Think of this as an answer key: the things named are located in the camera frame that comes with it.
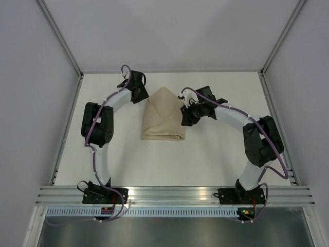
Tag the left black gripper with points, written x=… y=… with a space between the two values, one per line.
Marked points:
x=144 y=95

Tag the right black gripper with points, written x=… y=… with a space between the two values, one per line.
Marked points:
x=187 y=119

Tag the beige cloth napkin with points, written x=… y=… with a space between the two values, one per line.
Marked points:
x=162 y=117

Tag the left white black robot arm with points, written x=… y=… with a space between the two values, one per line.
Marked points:
x=98 y=122

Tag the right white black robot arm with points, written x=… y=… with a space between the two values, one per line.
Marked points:
x=262 y=142

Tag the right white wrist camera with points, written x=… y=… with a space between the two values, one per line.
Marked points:
x=185 y=96

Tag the left aluminium frame post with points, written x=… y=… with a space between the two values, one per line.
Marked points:
x=59 y=36

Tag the aluminium frame post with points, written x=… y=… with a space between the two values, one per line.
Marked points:
x=284 y=34
x=59 y=36

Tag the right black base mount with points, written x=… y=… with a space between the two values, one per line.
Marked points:
x=238 y=196

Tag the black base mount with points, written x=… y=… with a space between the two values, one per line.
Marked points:
x=238 y=196
x=96 y=194

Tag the white slotted cable duct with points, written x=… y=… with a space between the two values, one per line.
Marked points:
x=230 y=212

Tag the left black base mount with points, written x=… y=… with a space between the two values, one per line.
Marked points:
x=96 y=194

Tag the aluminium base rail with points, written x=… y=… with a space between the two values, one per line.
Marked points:
x=278 y=196

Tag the right aluminium frame post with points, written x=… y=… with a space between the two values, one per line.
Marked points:
x=284 y=34

